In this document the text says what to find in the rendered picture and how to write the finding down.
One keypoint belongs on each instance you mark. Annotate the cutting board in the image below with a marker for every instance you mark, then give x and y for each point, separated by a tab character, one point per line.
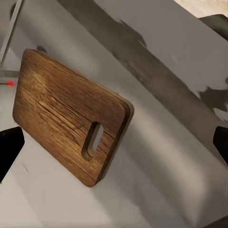
59	109

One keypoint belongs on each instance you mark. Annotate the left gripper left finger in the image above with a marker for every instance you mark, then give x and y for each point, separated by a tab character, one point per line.
11	142

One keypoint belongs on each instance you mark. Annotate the dishwasher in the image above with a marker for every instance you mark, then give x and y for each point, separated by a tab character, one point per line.
218	23

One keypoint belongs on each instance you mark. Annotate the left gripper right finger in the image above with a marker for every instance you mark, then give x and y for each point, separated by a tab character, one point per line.
220	140

